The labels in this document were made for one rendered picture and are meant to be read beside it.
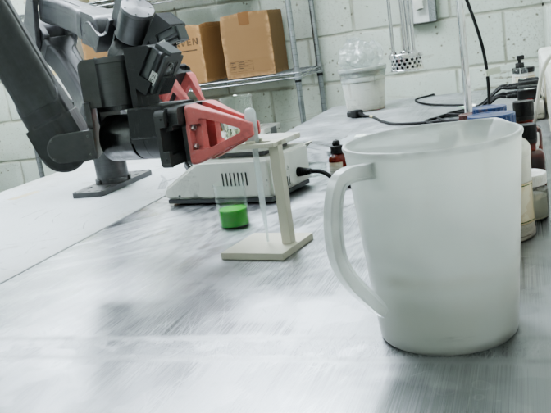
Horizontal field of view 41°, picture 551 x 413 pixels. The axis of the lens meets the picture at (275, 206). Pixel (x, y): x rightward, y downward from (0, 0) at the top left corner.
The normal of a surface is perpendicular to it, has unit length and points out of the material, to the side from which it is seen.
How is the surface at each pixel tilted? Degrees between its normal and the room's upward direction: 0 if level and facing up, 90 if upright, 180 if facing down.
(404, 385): 0
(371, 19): 90
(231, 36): 91
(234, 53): 89
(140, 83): 89
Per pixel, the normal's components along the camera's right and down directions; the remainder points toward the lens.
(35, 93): 0.08, 0.00
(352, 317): -0.14, -0.97
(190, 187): -0.48, 0.26
